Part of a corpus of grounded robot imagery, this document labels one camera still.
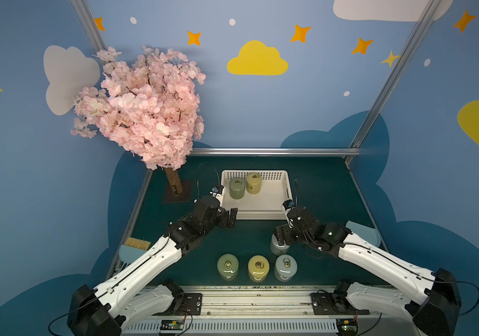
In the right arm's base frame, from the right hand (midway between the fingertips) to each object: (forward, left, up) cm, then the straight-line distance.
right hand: (286, 225), depth 80 cm
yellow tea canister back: (+26, +13, -7) cm, 30 cm away
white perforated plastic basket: (+24, +11, -14) cm, 30 cm away
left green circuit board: (-33, +40, -14) cm, 54 cm away
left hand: (+4, +24, +8) cm, 25 cm away
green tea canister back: (+22, +22, -7) cm, 32 cm away
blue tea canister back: (-7, +3, -8) cm, 11 cm away
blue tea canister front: (-14, +1, -5) cm, 15 cm away
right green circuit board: (-30, -22, -16) cm, 41 cm away
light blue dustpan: (+5, -40, -14) cm, 43 cm away
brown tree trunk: (+21, +51, -2) cm, 55 cm away
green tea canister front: (-16, +22, -4) cm, 27 cm away
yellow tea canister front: (-15, +11, -4) cm, 19 cm away
